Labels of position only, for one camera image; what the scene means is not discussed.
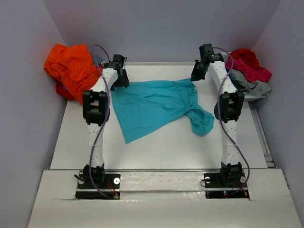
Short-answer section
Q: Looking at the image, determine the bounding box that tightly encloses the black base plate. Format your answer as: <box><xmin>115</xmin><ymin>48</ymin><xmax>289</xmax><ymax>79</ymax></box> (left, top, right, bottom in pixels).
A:
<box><xmin>74</xmin><ymin>171</ymin><xmax>121</xmax><ymax>200</ymax></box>
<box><xmin>199</xmin><ymin>172</ymin><xmax>250</xmax><ymax>199</ymax></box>

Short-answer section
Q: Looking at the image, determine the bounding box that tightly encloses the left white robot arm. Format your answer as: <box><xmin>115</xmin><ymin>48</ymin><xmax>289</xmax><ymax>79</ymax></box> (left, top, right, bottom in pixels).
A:
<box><xmin>81</xmin><ymin>54</ymin><xmax>130</xmax><ymax>188</ymax></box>

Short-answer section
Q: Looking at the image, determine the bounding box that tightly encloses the green garment in basket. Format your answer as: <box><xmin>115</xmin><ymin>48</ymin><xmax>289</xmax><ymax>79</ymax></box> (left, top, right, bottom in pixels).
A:
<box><xmin>236</xmin><ymin>85</ymin><xmax>249</xmax><ymax>94</ymax></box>

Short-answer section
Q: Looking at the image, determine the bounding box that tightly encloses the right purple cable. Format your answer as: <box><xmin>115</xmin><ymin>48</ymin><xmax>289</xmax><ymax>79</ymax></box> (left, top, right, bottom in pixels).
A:
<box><xmin>212</xmin><ymin>47</ymin><xmax>251</xmax><ymax>198</ymax></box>

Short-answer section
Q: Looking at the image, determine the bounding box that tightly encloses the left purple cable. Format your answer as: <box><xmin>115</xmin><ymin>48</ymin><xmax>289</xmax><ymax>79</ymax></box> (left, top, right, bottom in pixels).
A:
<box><xmin>89</xmin><ymin>44</ymin><xmax>119</xmax><ymax>200</ymax></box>

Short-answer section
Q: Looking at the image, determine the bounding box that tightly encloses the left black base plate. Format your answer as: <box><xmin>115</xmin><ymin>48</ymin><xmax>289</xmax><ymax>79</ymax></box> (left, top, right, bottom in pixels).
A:
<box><xmin>74</xmin><ymin>171</ymin><xmax>121</xmax><ymax>200</ymax></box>

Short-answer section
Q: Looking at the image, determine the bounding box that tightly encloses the white plastic laundry basket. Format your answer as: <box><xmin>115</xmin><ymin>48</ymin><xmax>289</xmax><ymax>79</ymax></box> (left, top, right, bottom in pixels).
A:
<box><xmin>221</xmin><ymin>52</ymin><xmax>229</xmax><ymax>63</ymax></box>

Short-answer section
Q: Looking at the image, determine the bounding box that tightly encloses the red t shirt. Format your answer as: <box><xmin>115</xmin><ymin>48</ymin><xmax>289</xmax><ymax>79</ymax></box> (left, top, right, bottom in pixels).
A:
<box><xmin>230</xmin><ymin>48</ymin><xmax>261</xmax><ymax>70</ymax></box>

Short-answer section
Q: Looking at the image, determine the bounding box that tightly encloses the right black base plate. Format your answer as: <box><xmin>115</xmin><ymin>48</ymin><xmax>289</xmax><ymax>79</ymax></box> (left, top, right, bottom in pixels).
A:
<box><xmin>199</xmin><ymin>172</ymin><xmax>250</xmax><ymax>199</ymax></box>

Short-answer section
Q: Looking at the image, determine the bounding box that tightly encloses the teal t shirt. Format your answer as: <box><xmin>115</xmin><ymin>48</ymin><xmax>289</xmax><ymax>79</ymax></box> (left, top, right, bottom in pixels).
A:
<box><xmin>112</xmin><ymin>78</ymin><xmax>215</xmax><ymax>143</ymax></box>

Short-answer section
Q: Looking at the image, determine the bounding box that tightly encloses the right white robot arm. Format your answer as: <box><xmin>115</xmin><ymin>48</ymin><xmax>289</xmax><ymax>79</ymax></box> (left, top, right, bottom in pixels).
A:
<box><xmin>190</xmin><ymin>44</ymin><xmax>245</xmax><ymax>189</ymax></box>

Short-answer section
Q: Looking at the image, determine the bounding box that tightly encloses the grey t shirt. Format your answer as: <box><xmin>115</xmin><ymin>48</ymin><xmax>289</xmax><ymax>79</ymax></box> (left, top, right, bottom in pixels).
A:
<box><xmin>229</xmin><ymin>69</ymin><xmax>271</xmax><ymax>97</ymax></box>

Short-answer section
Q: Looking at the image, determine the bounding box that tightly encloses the orange t shirt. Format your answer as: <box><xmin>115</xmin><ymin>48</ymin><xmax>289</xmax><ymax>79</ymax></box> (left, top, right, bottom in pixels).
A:
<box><xmin>44</xmin><ymin>44</ymin><xmax>100</xmax><ymax>104</ymax></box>

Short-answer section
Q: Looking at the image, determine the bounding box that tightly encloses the purple cable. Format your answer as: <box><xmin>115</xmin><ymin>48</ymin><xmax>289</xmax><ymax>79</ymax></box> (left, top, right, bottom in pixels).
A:
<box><xmin>89</xmin><ymin>44</ymin><xmax>119</xmax><ymax>200</ymax></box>
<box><xmin>212</xmin><ymin>47</ymin><xmax>251</xmax><ymax>198</ymax></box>

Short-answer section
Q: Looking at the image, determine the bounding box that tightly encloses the magenta t shirt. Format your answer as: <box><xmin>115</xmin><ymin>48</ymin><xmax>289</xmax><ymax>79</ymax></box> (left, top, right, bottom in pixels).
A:
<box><xmin>225</xmin><ymin>58</ymin><xmax>272</xmax><ymax>82</ymax></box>

